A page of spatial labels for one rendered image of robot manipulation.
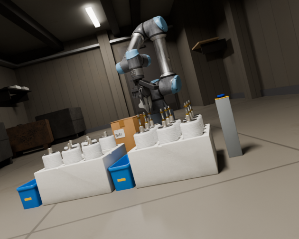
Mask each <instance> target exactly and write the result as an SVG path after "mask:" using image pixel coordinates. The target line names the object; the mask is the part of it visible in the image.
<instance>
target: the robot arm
mask: <svg viewBox="0 0 299 239"><path fill-rule="evenodd" d="M167 31H168V26H167V24H166V22H165V20H164V19H163V17H161V16H157V17H154V18H152V19H150V20H147V21H145V22H143V23H141V24H139V25H138V26H137V27H136V29H135V30H134V32H133V34H132V36H131V41H130V43H129V46H128V48H127V50H126V52H125V55H124V57H123V59H122V61H121V62H119V63H117V64H116V70H117V72H118V73H119V74H125V73H128V72H130V73H131V77H132V79H131V80H130V82H132V83H133V87H134V89H132V90H131V94H132V98H133V99H136V98H140V104H139V107H140V108H144V109H145V110H146V111H147V113H149V111H150V112H151V114H156V113H160V109H162V111H164V107H166V109H168V105H167V103H166V102H165V99H164V96H167V95H171V94H175V93H177V92H179V91H180V90H181V86H182V83H181V79H180V77H179V76H178V75H176V73H175V72H173V68H172V64H171V60H170V57H169V53H168V48H167V44H166V40H165V37H166V32H167ZM149 38H150V39H151V40H152V41H153V43H154V47H155V51H156V54H157V58H158V62H159V67H160V71H161V77H160V79H161V80H159V79H156V80H154V81H151V82H149V81H146V80H142V79H143V78H144V71H143V67H148V66H149V65H150V64H151V58H150V57H149V56H148V55H145V54H143V55H141V54H139V52H138V51H139V48H140V46H141V44H143V42H144V41H145V40H146V39H149ZM145 96H147V97H145Z"/></svg>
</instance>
